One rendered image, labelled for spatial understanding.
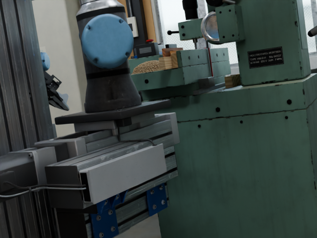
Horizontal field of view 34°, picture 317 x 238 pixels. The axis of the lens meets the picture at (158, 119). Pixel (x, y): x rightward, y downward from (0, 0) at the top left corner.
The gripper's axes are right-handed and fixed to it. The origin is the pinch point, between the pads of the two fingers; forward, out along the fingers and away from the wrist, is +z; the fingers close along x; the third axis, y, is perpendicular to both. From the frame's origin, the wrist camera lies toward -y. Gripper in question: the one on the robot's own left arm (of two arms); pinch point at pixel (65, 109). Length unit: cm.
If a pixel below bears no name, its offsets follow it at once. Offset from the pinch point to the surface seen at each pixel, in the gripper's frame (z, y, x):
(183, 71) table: 16, -6, -69
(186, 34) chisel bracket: 13, 22, -58
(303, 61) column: 45, 16, -89
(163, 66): 10, -11, -69
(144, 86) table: 11, -11, -56
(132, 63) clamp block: 6.1, 10.7, -37.6
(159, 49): 10.7, 20.6, -43.7
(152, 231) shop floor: 87, 16, 61
